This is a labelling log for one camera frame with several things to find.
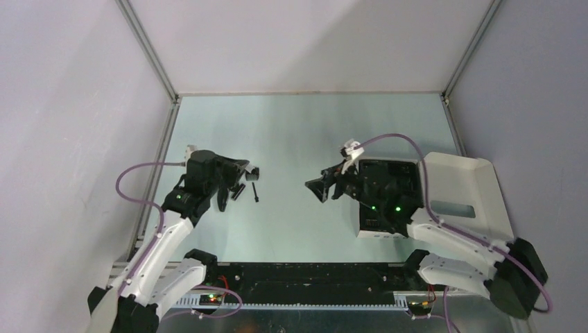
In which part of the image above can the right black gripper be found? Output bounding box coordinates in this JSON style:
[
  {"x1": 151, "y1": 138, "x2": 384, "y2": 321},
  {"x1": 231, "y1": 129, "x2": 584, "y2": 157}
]
[{"x1": 305, "y1": 158, "x2": 381, "y2": 212}]

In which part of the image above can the black comb guard attachment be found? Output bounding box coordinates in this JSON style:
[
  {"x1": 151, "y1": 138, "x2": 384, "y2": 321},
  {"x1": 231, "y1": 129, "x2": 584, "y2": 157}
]
[{"x1": 245, "y1": 167, "x2": 260, "y2": 182}]

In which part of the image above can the black white trimmer attachment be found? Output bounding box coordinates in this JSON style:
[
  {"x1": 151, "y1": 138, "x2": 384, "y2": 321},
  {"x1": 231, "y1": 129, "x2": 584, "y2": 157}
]
[{"x1": 231, "y1": 183, "x2": 246, "y2": 200}]

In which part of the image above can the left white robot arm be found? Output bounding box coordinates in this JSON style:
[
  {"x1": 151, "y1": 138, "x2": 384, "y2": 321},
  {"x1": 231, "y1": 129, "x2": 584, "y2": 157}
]
[{"x1": 87, "y1": 145, "x2": 254, "y2": 332}]

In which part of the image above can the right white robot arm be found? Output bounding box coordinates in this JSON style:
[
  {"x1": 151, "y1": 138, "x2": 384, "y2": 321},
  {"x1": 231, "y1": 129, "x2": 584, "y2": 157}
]
[{"x1": 304, "y1": 159, "x2": 548, "y2": 319}]

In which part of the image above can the black silver hair clipper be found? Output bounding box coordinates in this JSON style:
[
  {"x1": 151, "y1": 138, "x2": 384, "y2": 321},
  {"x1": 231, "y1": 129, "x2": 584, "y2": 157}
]
[{"x1": 216, "y1": 185, "x2": 230, "y2": 212}]

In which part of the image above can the small black cleaning brush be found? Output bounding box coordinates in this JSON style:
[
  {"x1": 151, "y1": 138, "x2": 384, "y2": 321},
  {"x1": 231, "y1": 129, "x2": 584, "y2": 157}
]
[{"x1": 251, "y1": 182, "x2": 259, "y2": 203}]

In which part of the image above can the white box with black tray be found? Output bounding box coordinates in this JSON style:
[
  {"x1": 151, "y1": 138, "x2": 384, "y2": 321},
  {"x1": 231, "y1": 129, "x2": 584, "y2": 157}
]
[{"x1": 358, "y1": 159, "x2": 424, "y2": 238}]

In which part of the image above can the white box lid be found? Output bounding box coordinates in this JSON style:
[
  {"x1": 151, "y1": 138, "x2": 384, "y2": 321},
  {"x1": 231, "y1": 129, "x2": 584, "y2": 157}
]
[{"x1": 419, "y1": 152, "x2": 514, "y2": 241}]

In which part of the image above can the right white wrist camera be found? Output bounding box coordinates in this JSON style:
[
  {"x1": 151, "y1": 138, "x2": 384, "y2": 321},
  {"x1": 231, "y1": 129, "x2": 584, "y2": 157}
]
[{"x1": 340, "y1": 139, "x2": 364, "y2": 161}]

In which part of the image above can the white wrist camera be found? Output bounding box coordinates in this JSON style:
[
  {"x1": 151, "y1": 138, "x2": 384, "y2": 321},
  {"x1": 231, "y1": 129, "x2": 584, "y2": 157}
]
[
  {"x1": 184, "y1": 145, "x2": 198, "y2": 160},
  {"x1": 340, "y1": 139, "x2": 364, "y2": 161}
]

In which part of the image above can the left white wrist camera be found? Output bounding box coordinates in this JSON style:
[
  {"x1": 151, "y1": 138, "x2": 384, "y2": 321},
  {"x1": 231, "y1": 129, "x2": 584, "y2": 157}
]
[{"x1": 184, "y1": 145, "x2": 198, "y2": 160}]

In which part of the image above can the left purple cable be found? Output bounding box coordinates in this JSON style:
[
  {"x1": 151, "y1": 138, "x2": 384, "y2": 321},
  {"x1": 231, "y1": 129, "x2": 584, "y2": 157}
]
[{"x1": 114, "y1": 160, "x2": 184, "y2": 295}]

